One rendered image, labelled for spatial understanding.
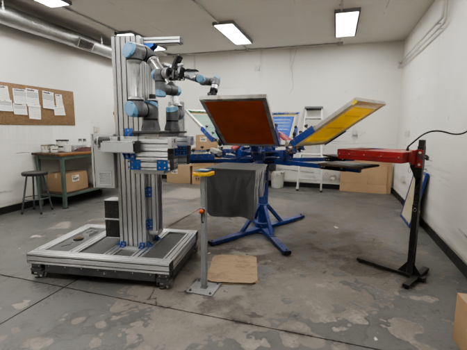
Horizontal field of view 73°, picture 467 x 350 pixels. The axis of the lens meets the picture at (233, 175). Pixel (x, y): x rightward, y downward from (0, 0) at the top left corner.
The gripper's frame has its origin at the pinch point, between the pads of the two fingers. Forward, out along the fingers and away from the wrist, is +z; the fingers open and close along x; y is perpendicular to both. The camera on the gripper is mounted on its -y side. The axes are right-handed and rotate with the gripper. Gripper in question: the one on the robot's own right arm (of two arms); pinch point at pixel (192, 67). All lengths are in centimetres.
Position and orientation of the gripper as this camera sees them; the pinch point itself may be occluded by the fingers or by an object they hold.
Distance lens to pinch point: 219.6
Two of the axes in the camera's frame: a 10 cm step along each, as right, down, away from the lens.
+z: 8.2, 0.9, -5.6
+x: -5.6, -0.2, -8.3
